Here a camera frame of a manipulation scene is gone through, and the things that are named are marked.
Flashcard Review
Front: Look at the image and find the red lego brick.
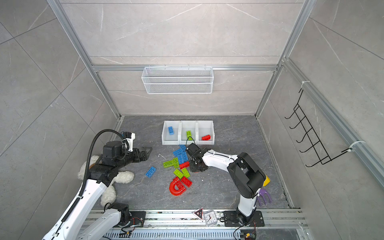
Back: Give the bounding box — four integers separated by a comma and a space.
202, 135, 211, 141
179, 162, 190, 169
181, 177, 193, 188

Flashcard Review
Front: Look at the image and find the red horseshoe magnet toy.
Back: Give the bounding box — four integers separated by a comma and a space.
169, 177, 186, 196

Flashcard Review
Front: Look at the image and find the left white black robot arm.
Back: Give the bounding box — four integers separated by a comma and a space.
43, 129, 153, 240

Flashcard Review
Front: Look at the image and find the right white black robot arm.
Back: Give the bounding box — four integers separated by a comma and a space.
186, 143, 267, 227

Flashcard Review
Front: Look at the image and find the blue lego brick long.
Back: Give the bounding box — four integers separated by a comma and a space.
173, 149, 185, 157

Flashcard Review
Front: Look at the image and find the right white storage bin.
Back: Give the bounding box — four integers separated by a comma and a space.
197, 120, 215, 145

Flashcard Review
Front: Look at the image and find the white storage bin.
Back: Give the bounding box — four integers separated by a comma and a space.
197, 120, 215, 145
179, 120, 198, 145
162, 121, 181, 145

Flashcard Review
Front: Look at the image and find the lone blue lego brick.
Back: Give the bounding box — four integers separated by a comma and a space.
146, 166, 157, 178

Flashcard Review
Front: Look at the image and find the left white storage bin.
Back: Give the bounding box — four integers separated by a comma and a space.
162, 121, 181, 145

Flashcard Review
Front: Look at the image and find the green lego brick long left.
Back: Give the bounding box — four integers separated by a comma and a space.
163, 158, 179, 169

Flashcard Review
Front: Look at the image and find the middle white storage bin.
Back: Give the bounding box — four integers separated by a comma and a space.
179, 120, 198, 145

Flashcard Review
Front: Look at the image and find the white brown plush toy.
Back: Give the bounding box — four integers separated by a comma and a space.
78, 155, 135, 207

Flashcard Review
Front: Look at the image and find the red triangle sign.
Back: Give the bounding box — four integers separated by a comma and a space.
192, 208, 204, 220

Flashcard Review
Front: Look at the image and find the small clear clock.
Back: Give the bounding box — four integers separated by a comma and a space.
203, 210, 218, 227

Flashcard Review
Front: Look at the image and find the yellow toy block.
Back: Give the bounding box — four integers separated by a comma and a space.
263, 176, 271, 187

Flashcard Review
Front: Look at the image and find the purple toy fork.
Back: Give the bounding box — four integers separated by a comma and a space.
258, 189, 272, 206

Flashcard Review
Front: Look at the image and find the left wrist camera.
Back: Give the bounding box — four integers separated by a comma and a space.
122, 132, 136, 152

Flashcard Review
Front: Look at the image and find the white wire mesh basket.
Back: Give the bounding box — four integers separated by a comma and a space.
142, 67, 214, 94

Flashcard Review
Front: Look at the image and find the black wire hook rack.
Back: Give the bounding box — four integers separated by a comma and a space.
284, 89, 354, 168

